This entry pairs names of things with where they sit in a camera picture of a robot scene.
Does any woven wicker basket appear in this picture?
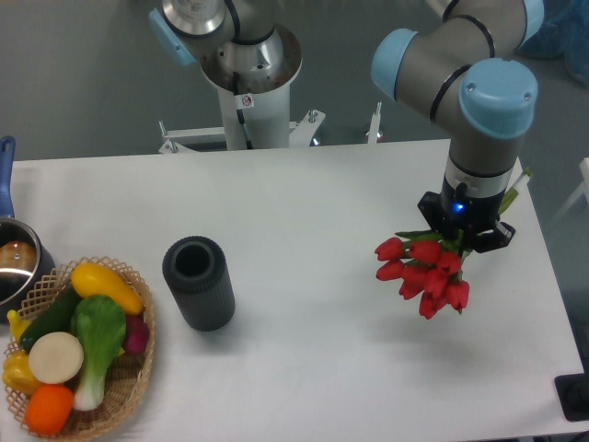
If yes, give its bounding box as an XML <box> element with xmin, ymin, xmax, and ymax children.
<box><xmin>4</xmin><ymin>257</ymin><xmax>156</xmax><ymax>441</ymax></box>

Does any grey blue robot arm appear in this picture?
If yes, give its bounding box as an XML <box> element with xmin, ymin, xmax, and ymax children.
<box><xmin>148</xmin><ymin>1</ymin><xmax>544</xmax><ymax>253</ymax></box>

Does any black device at edge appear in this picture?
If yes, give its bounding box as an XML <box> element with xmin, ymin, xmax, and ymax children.
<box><xmin>554</xmin><ymin>373</ymin><xmax>588</xmax><ymax>422</ymax></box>

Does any white furniture part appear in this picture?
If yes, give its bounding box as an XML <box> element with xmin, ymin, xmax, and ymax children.
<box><xmin>550</xmin><ymin>157</ymin><xmax>589</xmax><ymax>226</ymax></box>

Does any dark grey ribbed vase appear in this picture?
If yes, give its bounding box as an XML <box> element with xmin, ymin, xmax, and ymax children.
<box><xmin>162</xmin><ymin>236</ymin><xmax>236</xmax><ymax>332</ymax></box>

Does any blue handled saucepan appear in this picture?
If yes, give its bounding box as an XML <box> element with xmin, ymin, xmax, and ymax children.
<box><xmin>1</xmin><ymin>135</ymin><xmax>54</xmax><ymax>325</ymax></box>

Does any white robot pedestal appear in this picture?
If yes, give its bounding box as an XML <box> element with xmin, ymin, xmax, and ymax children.
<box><xmin>159</xmin><ymin>25</ymin><xmax>326</xmax><ymax>154</ymax></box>

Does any white round radish slice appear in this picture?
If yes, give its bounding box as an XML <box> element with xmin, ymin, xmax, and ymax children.
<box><xmin>29</xmin><ymin>331</ymin><xmax>84</xmax><ymax>384</ymax></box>

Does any red tulip bouquet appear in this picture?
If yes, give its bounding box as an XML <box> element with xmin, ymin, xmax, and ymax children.
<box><xmin>374</xmin><ymin>167</ymin><xmax>535</xmax><ymax>320</ymax></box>

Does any blue plastic bag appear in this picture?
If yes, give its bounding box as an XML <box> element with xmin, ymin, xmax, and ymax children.
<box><xmin>518</xmin><ymin>1</ymin><xmax>588</xmax><ymax>88</ymax></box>

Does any yellow squash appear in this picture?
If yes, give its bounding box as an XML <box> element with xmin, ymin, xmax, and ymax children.
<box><xmin>70</xmin><ymin>262</ymin><xmax>144</xmax><ymax>315</ymax></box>

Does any purple red radish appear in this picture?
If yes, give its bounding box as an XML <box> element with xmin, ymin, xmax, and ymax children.
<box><xmin>121</xmin><ymin>316</ymin><xmax>150</xmax><ymax>355</ymax></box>

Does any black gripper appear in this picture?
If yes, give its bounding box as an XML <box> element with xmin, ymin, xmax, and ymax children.
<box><xmin>418</xmin><ymin>180</ymin><xmax>515</xmax><ymax>253</ymax></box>

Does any yellow banana tip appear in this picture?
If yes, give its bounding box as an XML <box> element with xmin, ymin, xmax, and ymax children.
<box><xmin>6</xmin><ymin>309</ymin><xmax>31</xmax><ymax>342</ymax></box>

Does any green cucumber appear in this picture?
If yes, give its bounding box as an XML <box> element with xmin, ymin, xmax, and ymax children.
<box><xmin>19</xmin><ymin>285</ymin><xmax>82</xmax><ymax>351</ymax></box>

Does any orange fruit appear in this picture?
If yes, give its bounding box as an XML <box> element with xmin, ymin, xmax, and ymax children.
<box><xmin>24</xmin><ymin>384</ymin><xmax>74</xmax><ymax>436</ymax></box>

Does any yellow bell pepper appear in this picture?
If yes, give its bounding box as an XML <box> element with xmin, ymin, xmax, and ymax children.
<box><xmin>2</xmin><ymin>350</ymin><xmax>41</xmax><ymax>396</ymax></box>

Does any green bok choy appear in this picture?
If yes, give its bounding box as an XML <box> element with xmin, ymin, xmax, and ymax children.
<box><xmin>71</xmin><ymin>295</ymin><xmax>126</xmax><ymax>412</ymax></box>

